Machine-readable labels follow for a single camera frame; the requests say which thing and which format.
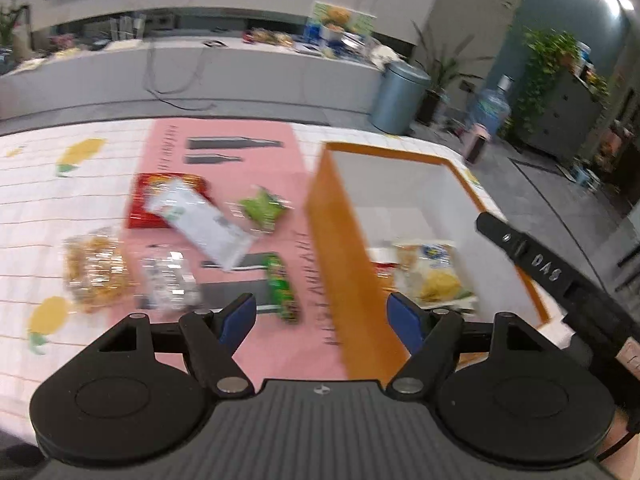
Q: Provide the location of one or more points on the pile of snacks on console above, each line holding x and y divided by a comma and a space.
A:
270, 36

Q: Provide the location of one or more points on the blue water bottle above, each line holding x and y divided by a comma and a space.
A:
490, 107

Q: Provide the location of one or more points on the white router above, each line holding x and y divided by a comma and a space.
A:
127, 27

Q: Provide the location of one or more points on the red stick snack packet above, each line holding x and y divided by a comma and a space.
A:
386, 270

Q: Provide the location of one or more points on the clear candy packet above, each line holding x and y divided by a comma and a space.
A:
167, 280

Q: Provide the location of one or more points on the clear yellow noodle snack packet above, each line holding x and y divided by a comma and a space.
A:
95, 270

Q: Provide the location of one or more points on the lemon print checked tablecloth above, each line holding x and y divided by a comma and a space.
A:
40, 210

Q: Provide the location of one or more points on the small pink device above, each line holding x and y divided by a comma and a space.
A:
477, 146

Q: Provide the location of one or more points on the white long snack packet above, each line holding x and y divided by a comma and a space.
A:
205, 225

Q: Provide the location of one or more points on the potted long leaf plant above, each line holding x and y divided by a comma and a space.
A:
442, 72

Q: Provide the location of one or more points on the orange cardboard box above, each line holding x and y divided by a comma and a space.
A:
350, 260

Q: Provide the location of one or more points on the green raisin packet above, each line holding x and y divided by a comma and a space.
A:
262, 207

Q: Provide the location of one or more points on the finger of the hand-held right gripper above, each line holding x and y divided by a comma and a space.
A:
495, 232

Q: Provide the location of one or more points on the red cartoon snack packet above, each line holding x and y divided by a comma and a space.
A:
142, 207

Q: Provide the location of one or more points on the green ivy plant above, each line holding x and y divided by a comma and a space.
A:
542, 60

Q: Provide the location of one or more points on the grey blue trash can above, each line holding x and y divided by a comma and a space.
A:
397, 97

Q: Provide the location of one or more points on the white yellow chips packet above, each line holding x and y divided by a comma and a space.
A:
435, 275

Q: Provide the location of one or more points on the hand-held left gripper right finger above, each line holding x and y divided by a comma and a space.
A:
405, 325

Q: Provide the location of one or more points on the pink bottle print table runner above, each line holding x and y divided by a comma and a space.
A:
295, 355

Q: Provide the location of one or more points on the small blue stool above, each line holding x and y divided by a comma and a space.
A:
587, 176

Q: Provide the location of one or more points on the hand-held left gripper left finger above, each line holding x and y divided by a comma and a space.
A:
237, 320

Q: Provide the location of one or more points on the white tv console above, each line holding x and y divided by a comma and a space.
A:
260, 77

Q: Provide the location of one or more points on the grey cabinet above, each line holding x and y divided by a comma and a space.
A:
565, 115

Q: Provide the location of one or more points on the green sausage packet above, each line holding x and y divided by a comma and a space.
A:
281, 285

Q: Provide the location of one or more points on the brown teddy bear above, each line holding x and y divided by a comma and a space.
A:
336, 17

